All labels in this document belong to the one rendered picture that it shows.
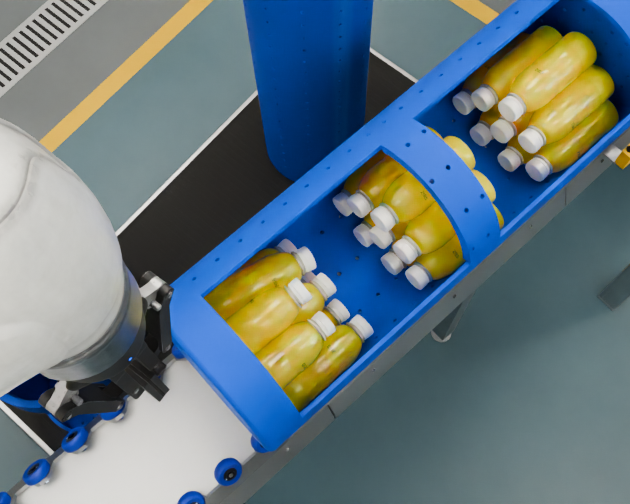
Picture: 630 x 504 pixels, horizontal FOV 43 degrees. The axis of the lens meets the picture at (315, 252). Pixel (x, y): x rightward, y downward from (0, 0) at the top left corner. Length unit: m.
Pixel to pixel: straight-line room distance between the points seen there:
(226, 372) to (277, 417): 0.10
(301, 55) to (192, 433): 0.84
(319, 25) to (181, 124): 1.05
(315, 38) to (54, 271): 1.38
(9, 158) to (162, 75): 2.39
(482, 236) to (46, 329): 0.88
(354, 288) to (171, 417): 0.37
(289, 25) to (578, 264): 1.23
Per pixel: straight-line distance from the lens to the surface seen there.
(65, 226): 0.38
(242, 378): 1.07
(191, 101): 2.68
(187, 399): 1.38
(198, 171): 2.39
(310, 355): 1.18
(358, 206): 1.26
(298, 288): 1.16
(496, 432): 2.33
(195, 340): 1.08
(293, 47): 1.75
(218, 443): 1.36
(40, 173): 0.37
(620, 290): 2.37
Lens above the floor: 2.26
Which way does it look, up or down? 69 degrees down
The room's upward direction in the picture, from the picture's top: 3 degrees counter-clockwise
